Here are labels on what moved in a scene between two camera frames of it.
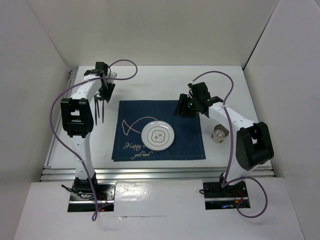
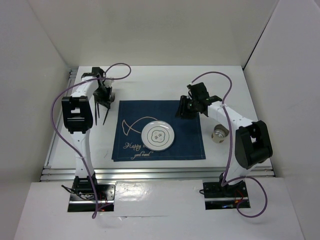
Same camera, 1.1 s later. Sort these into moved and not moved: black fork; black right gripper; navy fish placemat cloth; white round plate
Moved: black fork
Not moved: black right gripper; white round plate; navy fish placemat cloth
